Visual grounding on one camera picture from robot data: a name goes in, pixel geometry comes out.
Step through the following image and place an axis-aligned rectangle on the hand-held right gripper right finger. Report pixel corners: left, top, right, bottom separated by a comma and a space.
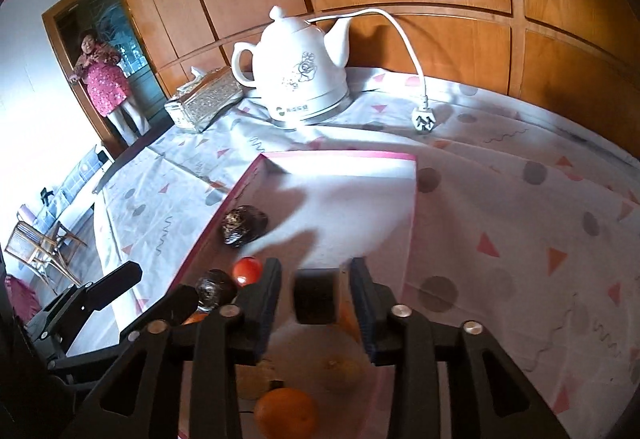
348, 257, 571, 439

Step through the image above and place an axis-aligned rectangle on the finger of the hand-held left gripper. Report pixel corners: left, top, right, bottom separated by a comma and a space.
47, 346, 126, 377
27, 261, 143, 345

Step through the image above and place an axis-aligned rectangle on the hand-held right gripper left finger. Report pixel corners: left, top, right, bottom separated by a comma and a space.
65, 257, 283, 439

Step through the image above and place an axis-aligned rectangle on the red tomato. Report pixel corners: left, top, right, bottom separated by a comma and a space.
232, 257, 264, 287

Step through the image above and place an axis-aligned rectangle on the small cut eggplant piece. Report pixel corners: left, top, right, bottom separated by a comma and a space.
292, 267, 362, 344

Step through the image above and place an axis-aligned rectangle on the dark smooth avocado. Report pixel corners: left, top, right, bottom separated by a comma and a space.
194, 269, 238, 315

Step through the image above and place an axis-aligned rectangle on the tan round fruit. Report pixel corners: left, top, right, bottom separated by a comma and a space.
320, 354, 365, 395

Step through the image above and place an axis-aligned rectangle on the large cut eggplant piece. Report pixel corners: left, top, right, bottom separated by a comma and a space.
235, 361, 281, 401

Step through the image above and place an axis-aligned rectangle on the dark rough round fruit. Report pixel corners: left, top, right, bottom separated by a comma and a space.
221, 205, 269, 247

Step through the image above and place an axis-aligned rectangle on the orange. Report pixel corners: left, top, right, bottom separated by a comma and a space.
253, 387, 319, 439

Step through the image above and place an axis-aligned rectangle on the pink shallow box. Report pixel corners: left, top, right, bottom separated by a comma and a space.
172, 150, 418, 439

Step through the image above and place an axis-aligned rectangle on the red cloth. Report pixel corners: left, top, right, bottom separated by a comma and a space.
5, 274, 41, 326

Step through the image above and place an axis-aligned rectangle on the wooden folding chair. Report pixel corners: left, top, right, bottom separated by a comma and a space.
5, 204, 86, 287

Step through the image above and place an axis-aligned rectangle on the grey-blue sofa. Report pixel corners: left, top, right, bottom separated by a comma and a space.
37, 144, 113, 230

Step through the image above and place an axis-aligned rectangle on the white patterned tablecloth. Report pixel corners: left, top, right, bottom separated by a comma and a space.
65, 66, 640, 439

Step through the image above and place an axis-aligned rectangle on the white power plug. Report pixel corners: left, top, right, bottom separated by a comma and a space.
411, 102, 443, 134

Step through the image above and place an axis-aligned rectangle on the silver patterned tissue box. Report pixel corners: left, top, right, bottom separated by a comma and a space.
164, 66, 244, 134

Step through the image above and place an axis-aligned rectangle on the white ceramic electric kettle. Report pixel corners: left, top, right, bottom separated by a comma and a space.
231, 5, 351, 126

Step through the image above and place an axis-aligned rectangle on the wooden door frame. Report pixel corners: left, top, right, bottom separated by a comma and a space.
42, 0, 171, 157

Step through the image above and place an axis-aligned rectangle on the white kettle power cable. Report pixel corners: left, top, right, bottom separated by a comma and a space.
310, 8, 431, 107

